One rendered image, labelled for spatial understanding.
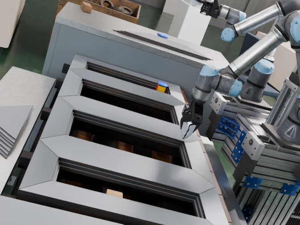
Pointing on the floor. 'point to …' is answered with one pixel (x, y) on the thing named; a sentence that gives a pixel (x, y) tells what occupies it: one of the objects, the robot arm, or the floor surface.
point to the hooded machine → (189, 22)
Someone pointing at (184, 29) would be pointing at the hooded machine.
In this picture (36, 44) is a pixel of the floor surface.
